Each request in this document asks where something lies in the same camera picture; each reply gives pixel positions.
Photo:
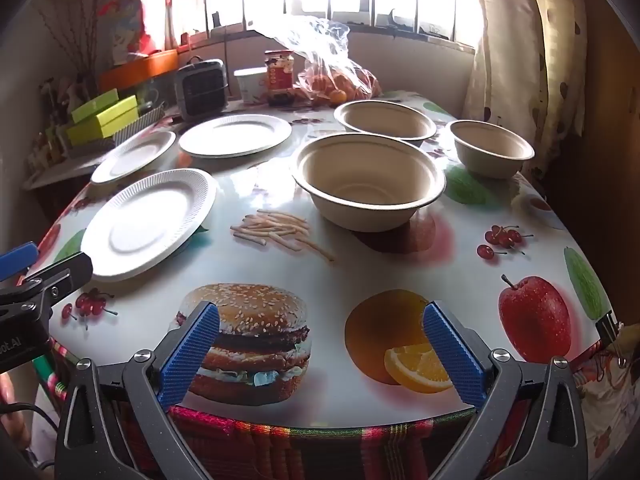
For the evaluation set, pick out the glass jar with red label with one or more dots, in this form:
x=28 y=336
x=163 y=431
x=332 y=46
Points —
x=280 y=77

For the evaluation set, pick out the side shelf board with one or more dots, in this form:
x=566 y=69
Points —
x=55 y=172

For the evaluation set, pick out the small beige paper bowl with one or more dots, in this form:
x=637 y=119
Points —
x=492 y=149

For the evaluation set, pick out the red gift bag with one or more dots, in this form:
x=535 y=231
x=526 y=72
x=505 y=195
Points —
x=127 y=25

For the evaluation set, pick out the lime green box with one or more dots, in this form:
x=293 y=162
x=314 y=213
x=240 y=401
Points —
x=95 y=105
x=102 y=122

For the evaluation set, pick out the cream patterned curtain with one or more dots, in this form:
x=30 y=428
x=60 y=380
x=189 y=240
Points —
x=530 y=60

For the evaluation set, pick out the food print tablecloth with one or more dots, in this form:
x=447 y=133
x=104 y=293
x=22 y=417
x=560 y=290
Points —
x=350 y=270

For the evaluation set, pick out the large beige paper bowl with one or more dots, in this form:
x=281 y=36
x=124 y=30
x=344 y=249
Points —
x=385 y=120
x=367 y=182

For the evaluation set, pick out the small white paper plate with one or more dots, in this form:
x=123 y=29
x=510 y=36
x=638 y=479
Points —
x=132 y=156

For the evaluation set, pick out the dried branches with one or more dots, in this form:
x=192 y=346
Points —
x=75 y=45

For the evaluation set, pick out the orange box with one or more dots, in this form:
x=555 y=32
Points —
x=140 y=70

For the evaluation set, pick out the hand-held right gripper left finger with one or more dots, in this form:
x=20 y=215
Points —
x=190 y=355

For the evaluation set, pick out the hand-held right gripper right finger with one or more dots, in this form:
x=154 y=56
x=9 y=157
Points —
x=455 y=360

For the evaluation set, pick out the large white paper plate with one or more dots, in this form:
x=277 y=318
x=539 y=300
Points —
x=235 y=135

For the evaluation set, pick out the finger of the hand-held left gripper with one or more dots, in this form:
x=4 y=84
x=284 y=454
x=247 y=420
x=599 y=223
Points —
x=17 y=260
x=65 y=275

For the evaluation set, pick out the clear plastic bag of oranges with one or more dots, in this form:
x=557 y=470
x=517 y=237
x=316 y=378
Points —
x=340 y=82

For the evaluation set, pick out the grey portable fan heater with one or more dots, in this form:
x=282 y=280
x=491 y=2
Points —
x=201 y=90

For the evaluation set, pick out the white plastic tub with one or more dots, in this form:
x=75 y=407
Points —
x=250 y=85

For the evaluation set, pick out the plaid cloth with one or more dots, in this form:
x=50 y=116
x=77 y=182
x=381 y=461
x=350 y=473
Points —
x=300 y=450

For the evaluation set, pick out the white ribbed foam plate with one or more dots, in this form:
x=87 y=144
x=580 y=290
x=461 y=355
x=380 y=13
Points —
x=150 y=222

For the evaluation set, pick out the grey striped tray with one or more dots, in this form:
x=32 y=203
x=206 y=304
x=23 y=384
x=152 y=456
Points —
x=140 y=125

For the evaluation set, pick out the black binder clip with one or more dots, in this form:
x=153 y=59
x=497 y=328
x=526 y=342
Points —
x=609 y=330

